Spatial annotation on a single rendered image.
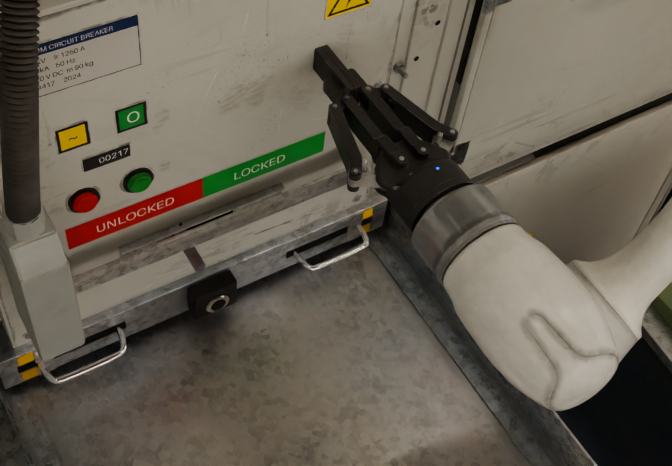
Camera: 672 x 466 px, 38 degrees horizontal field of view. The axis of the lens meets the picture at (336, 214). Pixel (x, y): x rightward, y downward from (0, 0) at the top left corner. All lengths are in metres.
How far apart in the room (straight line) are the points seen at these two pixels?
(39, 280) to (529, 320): 0.44
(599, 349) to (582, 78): 0.73
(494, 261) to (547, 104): 0.66
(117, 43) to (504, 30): 0.55
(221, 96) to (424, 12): 0.29
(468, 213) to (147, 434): 0.52
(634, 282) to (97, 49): 0.55
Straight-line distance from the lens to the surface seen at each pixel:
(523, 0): 1.27
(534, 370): 0.84
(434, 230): 0.89
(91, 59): 0.92
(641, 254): 1.01
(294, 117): 1.11
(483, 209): 0.89
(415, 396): 1.27
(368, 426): 1.24
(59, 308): 0.98
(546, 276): 0.86
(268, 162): 1.15
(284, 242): 1.28
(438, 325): 1.32
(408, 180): 0.92
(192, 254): 1.14
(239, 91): 1.04
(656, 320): 1.55
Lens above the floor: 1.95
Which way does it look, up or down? 52 degrees down
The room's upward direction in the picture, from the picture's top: 9 degrees clockwise
